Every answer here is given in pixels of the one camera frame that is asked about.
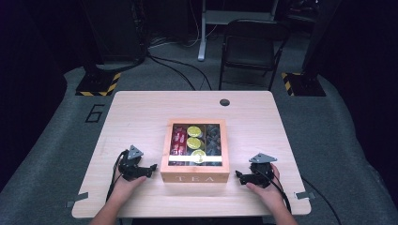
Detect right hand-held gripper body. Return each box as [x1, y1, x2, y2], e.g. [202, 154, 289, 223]
[248, 152, 278, 189]

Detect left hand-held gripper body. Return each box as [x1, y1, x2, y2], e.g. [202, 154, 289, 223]
[117, 144, 148, 183]

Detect wooden tea box glass lid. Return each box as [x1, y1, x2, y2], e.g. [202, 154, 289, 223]
[160, 117, 231, 184]

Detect yellow-green packets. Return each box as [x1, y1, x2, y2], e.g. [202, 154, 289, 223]
[186, 125, 203, 139]

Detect person's right hand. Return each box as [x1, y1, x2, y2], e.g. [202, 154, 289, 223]
[245, 163, 284, 210]

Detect person's left hand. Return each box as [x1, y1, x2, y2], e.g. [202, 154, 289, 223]
[109, 174, 147, 205]

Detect red coffee sachet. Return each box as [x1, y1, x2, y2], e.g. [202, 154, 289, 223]
[179, 126, 189, 156]
[170, 126, 181, 156]

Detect pile of dark packets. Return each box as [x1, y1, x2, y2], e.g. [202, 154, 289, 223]
[205, 124, 222, 157]

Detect green coffee capsule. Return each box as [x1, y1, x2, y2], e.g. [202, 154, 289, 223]
[191, 149, 207, 164]
[186, 137, 203, 150]

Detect grey tape piece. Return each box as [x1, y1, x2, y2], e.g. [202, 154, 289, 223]
[65, 191, 90, 209]
[294, 190, 316, 201]

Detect stand base with hazard tape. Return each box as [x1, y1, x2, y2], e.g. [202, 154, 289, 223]
[280, 71, 327, 98]
[75, 71, 122, 98]

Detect black folding chair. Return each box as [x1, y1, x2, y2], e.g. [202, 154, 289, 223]
[218, 19, 293, 92]

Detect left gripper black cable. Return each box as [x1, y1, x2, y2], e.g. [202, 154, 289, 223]
[105, 149, 130, 203]

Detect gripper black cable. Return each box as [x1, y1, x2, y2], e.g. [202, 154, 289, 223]
[105, 149, 130, 203]
[264, 170, 293, 214]

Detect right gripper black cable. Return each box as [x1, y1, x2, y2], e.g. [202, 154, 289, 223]
[264, 170, 293, 214]

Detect thin black floor cable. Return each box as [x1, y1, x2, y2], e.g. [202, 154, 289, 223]
[300, 175, 343, 225]

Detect white floor cables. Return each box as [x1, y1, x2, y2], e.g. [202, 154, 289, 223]
[147, 0, 220, 50]

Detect dark stand post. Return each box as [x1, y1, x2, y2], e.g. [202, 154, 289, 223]
[300, 0, 343, 75]
[79, 0, 148, 73]

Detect white desk frame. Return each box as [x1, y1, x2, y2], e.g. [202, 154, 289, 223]
[196, 0, 280, 62]

